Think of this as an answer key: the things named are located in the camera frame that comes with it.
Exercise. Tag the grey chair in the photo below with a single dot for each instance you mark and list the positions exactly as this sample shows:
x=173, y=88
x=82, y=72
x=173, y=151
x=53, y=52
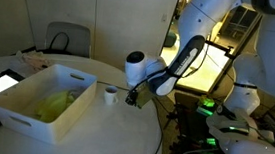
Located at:
x=77, y=38

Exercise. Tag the black equipment cart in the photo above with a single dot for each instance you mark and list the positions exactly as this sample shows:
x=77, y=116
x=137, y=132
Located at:
x=189, y=131

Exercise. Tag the white plastic basket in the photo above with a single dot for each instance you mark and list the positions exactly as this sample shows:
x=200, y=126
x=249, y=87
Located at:
x=23, y=124

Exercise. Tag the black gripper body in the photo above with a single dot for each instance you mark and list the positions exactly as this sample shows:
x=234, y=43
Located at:
x=132, y=96

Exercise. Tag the bright yellow towel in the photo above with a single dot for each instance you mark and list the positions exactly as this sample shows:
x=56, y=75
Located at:
x=53, y=106

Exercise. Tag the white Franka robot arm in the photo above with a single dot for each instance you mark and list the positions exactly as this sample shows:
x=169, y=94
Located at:
x=273, y=48

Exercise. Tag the dark green round object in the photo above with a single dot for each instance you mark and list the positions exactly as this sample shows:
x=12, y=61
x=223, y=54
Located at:
x=169, y=39

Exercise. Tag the pink crumpled cloth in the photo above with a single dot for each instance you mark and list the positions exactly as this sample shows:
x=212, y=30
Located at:
x=35, y=59

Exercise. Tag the white mug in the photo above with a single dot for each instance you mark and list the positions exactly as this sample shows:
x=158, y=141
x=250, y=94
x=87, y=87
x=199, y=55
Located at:
x=110, y=96

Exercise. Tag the white wall switch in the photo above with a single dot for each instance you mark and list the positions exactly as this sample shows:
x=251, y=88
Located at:
x=164, y=17

